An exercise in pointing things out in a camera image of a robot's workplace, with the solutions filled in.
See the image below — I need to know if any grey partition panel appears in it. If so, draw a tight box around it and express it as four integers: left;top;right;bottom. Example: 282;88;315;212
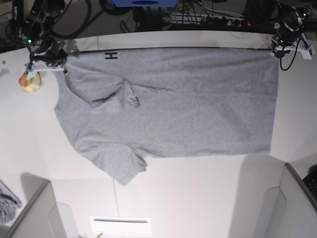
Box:
0;179;67;238
228;163;317;238

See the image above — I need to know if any grey T-shirt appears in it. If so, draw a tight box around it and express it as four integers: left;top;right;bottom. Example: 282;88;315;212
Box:
54;48;279;185

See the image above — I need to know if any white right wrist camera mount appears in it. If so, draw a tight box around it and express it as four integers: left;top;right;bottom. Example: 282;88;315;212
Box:
24;64;68;79

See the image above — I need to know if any black power strip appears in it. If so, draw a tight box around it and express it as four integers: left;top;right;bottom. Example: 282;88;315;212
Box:
200;16;252;27

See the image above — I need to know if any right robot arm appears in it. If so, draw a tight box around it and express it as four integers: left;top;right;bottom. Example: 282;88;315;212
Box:
11;0;67;70

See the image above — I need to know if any crumpled yellow red paper ball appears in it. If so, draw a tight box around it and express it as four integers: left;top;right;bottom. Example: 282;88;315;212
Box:
19;71;42;93

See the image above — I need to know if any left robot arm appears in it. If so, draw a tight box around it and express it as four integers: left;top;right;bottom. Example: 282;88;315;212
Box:
271;0;317;60

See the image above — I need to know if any right grey partition panel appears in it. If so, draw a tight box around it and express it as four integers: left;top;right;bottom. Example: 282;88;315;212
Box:
228;163;317;238

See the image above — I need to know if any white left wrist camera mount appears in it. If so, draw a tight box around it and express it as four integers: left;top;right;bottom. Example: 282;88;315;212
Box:
272;41;316;60

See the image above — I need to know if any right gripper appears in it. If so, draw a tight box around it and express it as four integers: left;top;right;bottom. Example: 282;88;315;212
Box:
31;41;67;67

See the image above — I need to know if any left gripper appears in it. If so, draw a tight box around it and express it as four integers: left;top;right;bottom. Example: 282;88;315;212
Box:
271;35;297;59

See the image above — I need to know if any left grey partition panel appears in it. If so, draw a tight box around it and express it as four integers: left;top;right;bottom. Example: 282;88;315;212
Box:
0;179;67;238

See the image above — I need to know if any black keyboard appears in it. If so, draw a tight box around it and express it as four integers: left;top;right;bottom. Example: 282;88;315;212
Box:
303;174;317;199

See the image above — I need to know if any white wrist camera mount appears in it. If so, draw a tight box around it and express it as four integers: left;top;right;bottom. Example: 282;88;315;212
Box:
272;41;316;60
24;64;68;79

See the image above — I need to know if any grey striped cloth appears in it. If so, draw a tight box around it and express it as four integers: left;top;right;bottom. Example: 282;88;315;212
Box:
0;181;22;224

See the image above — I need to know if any blue box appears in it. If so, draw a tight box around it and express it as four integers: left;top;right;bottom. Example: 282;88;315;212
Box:
110;0;178;7

